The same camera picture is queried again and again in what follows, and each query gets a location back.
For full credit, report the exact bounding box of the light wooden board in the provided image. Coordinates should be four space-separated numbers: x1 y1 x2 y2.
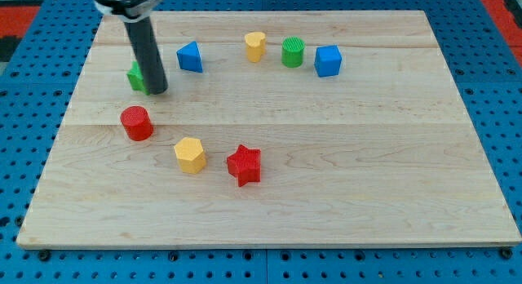
17 11 521 250

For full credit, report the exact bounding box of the yellow hexagon block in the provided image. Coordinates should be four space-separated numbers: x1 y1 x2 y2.
174 137 206 174

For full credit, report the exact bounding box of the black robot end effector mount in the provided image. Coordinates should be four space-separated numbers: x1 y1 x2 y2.
93 0 163 23

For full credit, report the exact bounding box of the green cylinder block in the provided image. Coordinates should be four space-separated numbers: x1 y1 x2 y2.
281 37 305 68

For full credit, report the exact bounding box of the blue triangle block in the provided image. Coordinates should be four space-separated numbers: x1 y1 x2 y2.
176 41 203 73

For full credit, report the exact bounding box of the red cylinder block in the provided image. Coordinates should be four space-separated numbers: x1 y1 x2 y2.
120 106 153 141

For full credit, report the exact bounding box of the green star block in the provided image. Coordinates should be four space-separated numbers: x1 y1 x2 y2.
126 61 149 95

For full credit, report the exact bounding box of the blue cube block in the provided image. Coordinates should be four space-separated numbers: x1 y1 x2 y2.
314 45 343 78

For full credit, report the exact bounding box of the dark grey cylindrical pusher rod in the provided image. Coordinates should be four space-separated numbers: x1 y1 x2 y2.
124 17 168 95

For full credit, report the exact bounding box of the red star block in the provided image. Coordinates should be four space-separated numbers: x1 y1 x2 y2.
226 144 261 187

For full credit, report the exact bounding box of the yellow heart block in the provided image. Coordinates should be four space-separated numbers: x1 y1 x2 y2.
244 32 266 63

